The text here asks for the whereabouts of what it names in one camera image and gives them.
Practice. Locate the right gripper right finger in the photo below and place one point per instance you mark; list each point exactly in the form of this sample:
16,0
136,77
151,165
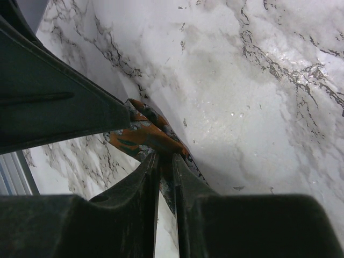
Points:
212,225

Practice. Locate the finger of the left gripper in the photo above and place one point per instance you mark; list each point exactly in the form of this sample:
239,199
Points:
43,100

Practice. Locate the orange floral tie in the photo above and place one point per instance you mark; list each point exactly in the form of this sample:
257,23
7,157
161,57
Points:
149,132

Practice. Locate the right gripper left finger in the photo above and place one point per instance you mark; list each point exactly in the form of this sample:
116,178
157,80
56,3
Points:
120,222

